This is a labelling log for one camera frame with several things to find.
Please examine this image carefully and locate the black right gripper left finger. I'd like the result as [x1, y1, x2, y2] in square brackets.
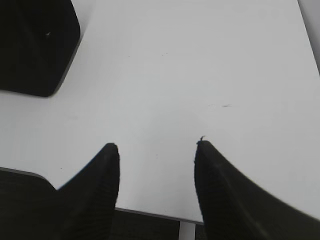
[0, 143, 120, 240]

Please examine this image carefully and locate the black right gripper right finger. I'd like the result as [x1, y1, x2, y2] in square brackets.
[194, 139, 320, 240]

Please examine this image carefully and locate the black canvas tote bag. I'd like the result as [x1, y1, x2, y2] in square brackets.
[0, 0, 81, 97]

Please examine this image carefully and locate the white table leg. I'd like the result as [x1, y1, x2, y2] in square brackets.
[178, 221, 196, 240]

